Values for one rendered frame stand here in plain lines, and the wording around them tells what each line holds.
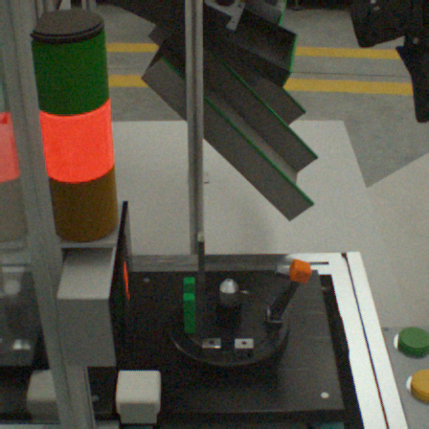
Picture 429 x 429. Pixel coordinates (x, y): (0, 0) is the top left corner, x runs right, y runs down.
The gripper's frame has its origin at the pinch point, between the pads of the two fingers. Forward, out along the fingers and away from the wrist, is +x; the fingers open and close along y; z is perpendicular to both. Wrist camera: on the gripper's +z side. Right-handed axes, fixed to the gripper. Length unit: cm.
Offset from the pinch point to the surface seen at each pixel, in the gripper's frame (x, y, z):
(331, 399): 28.4, 15.6, 9.5
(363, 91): 125, -268, -55
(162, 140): 39, -62, 31
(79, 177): -6.0, 26.5, 31.1
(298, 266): 18.1, 5.6, 12.8
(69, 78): -13.3, 26.5, 31.1
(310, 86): 125, -273, -30
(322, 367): 28.4, 10.7, 9.9
